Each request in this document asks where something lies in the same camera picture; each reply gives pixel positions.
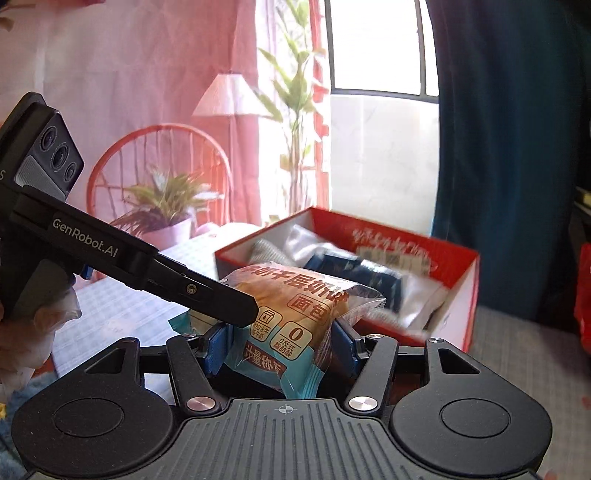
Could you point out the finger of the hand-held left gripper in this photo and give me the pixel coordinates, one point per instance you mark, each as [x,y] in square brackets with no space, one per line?
[221,300]

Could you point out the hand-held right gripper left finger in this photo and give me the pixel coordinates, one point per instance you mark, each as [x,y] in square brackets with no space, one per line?
[214,350]

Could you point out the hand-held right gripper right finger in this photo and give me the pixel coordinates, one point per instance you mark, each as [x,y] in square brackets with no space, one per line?
[346,350]

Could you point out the bread packet with teal edges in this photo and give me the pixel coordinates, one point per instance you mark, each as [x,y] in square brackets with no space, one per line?
[295,300]

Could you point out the white mesh cloth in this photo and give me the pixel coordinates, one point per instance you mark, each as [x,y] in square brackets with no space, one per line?
[300,242]

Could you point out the red cardboard box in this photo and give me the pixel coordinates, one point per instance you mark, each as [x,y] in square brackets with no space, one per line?
[406,242]

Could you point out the person's left hand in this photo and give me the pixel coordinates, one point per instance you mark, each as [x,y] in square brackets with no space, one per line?
[32,341]

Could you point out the grey knitted cloth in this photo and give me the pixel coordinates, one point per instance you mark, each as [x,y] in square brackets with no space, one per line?
[265,251]

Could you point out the blue packet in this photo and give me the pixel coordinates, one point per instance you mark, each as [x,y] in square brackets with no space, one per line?
[364,272]

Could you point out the white plastic packet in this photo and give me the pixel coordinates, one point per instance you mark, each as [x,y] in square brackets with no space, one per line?
[420,300]

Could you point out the checked strawberry bed sheet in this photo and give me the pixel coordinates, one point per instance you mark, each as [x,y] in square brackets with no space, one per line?
[129,314]

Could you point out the pink printed curtain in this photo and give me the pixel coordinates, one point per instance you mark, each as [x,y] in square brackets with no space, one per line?
[138,69]

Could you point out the blue fluffy cloth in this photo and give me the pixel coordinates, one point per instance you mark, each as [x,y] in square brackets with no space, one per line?
[18,392]

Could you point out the red plastic bag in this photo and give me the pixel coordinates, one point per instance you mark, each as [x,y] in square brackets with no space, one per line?
[584,286]

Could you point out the blue curtain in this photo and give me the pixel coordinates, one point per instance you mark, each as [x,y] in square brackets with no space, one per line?
[508,138]

